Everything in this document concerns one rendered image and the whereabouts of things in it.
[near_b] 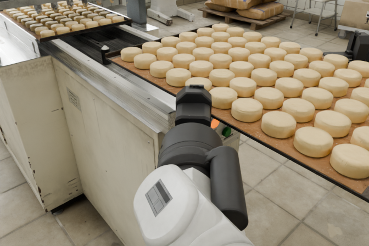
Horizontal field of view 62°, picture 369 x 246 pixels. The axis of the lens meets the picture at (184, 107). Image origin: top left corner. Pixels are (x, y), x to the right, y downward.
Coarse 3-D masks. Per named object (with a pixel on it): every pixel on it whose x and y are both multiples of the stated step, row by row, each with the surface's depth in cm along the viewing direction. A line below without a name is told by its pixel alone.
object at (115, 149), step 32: (64, 64) 111; (64, 96) 124; (96, 96) 97; (160, 96) 91; (96, 128) 108; (128, 128) 87; (96, 160) 121; (128, 160) 95; (96, 192) 137; (128, 192) 105; (128, 224) 117
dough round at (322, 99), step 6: (306, 90) 55; (312, 90) 55; (318, 90) 55; (324, 90) 55; (306, 96) 53; (312, 96) 53; (318, 96) 53; (324, 96) 53; (330, 96) 53; (312, 102) 52; (318, 102) 52; (324, 102) 52; (330, 102) 52; (318, 108) 52; (324, 108) 52
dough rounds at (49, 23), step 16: (16, 16) 138; (32, 16) 138; (48, 16) 141; (64, 16) 136; (80, 16) 136; (96, 16) 136; (112, 16) 137; (32, 32) 123; (48, 32) 116; (64, 32) 120
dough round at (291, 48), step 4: (280, 44) 76; (284, 44) 76; (288, 44) 76; (292, 44) 76; (296, 44) 75; (284, 48) 74; (288, 48) 74; (292, 48) 74; (296, 48) 74; (288, 52) 74; (292, 52) 74; (296, 52) 74
